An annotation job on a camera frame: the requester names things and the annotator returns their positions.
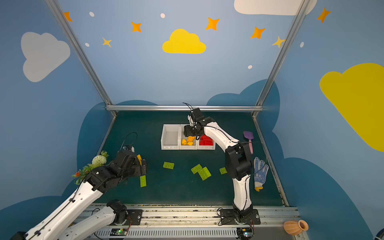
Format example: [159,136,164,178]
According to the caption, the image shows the red lego brick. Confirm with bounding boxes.
[199,135,214,146]

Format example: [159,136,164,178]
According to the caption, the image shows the purple pink toy spatula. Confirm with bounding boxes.
[243,131,254,155]

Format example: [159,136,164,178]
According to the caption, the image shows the orange-yellow small lego cube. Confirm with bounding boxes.
[181,136,196,146]

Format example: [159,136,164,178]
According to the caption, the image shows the aluminium rail frame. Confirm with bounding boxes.
[84,205,309,240]

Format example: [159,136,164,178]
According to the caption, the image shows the green large lego brick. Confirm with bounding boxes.
[198,167,212,181]

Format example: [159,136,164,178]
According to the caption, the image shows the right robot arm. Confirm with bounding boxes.
[184,108,253,221]

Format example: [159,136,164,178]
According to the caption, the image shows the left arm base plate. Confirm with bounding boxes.
[117,209,143,226]

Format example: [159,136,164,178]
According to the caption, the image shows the middle white bin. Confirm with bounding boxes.
[178,124,197,150]

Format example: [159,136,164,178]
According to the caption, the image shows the left white bin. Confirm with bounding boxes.
[161,124,181,150]

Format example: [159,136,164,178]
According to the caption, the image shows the white bin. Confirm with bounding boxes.
[178,124,197,150]
[161,124,181,150]
[197,134,216,150]

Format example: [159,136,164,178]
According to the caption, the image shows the terracotta clay vase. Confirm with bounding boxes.
[283,220,309,236]

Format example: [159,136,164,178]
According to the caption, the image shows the green lego brick angled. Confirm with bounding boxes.
[191,164,203,174]

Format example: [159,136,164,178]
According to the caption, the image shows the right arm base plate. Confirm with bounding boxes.
[217,208,261,226]

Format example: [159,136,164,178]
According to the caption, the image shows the yellow lego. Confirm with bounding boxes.
[137,155,142,165]

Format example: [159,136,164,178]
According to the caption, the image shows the right white bin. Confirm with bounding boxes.
[197,134,216,150]

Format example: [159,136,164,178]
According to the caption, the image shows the blue white patterned glove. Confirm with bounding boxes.
[254,157,269,192]

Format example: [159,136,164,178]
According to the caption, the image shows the potted flower plant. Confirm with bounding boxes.
[72,151,109,185]

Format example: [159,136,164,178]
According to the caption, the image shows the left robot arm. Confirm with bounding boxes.
[12,148,147,240]

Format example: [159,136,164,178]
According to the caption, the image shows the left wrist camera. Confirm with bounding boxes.
[121,145,135,153]

